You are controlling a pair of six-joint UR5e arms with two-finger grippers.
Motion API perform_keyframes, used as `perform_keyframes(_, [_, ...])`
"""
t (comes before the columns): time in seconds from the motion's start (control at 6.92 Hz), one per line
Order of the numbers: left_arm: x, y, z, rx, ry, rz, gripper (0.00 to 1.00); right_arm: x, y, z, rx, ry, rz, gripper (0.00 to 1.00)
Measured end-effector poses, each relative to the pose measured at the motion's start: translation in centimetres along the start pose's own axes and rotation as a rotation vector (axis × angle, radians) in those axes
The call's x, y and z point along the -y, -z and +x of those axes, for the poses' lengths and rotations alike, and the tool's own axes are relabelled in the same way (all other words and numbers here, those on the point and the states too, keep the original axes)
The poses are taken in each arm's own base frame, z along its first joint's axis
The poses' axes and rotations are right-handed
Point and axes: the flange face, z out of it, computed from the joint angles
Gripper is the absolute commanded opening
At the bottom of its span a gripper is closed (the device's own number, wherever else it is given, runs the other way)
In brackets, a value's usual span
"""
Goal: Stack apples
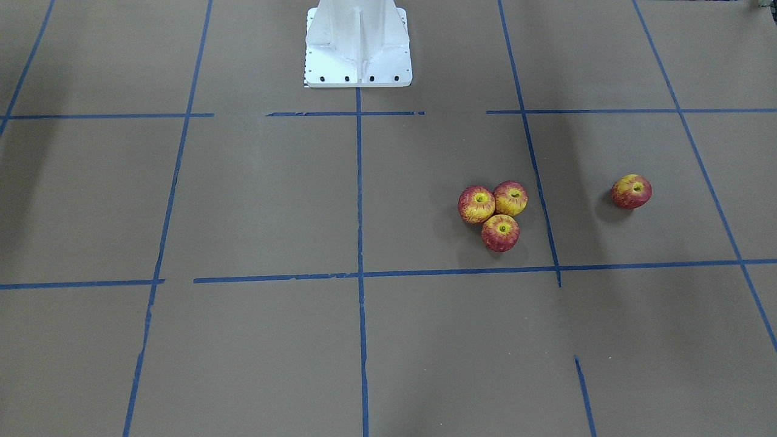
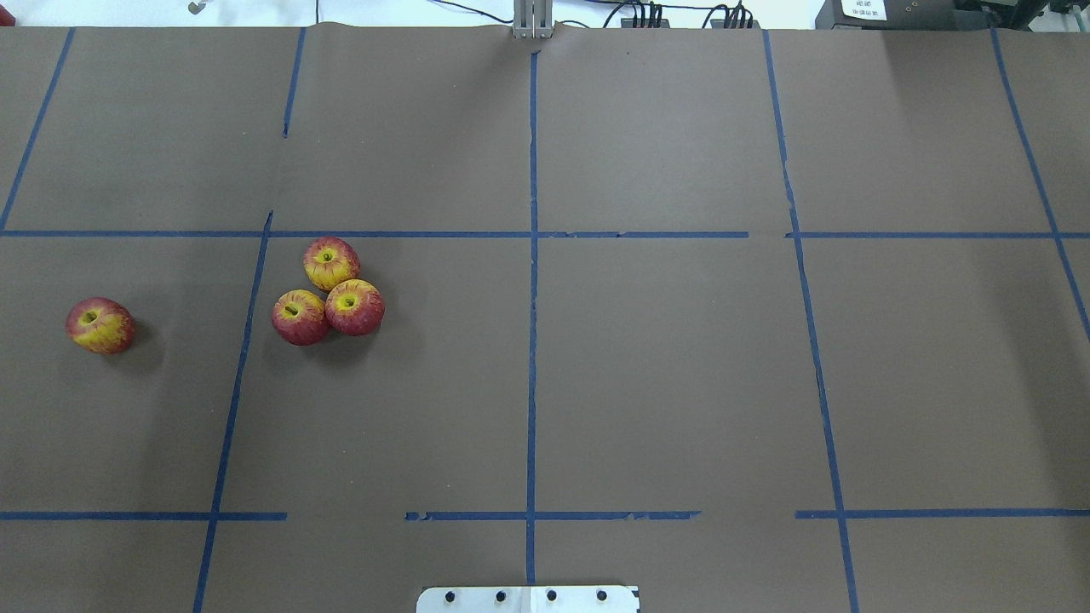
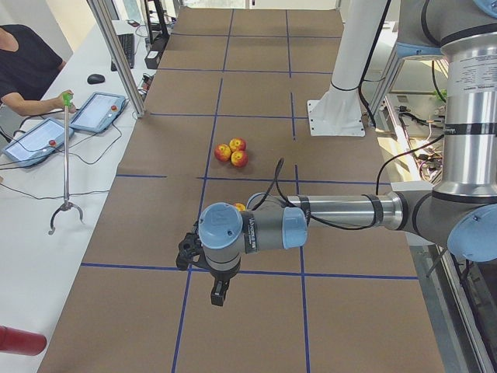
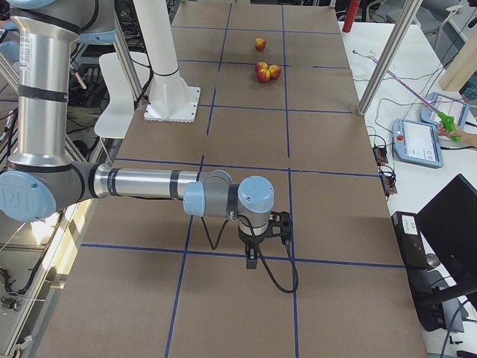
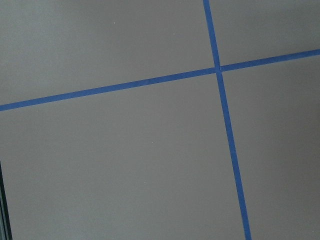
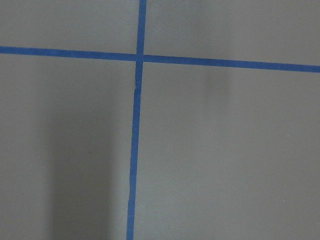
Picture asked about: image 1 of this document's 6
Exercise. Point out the red yellow apple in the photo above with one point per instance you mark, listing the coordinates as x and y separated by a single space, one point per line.
631 191
500 233
511 198
476 204

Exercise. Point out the red yellow apple front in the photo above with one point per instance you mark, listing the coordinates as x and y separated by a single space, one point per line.
500 233

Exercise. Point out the red yellow apple back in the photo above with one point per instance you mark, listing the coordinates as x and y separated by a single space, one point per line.
511 198

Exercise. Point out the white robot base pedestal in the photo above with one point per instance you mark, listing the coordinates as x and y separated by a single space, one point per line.
357 44

